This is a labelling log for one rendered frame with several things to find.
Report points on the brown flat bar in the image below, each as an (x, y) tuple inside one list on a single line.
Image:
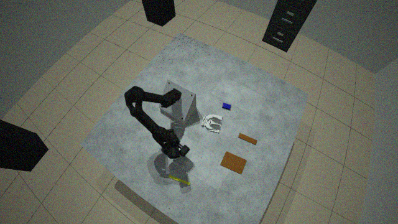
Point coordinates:
[(247, 138)]

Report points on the brown rectangular plate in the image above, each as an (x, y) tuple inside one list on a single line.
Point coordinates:
[(235, 163)]

